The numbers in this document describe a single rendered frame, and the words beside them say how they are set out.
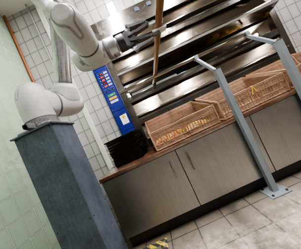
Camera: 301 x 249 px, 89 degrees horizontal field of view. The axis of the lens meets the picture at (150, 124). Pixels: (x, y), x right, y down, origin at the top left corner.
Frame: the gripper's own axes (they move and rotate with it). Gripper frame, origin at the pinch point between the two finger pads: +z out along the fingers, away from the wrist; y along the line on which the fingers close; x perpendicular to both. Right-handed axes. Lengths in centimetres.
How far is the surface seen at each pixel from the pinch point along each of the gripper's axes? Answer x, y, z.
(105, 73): -95, -33, -45
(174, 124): -49, 47, -5
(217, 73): -38, 26, 35
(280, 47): -39, 28, 83
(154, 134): -48, 47, -23
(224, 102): -49, 47, 36
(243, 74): -98, 30, 92
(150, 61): -84, -20, 4
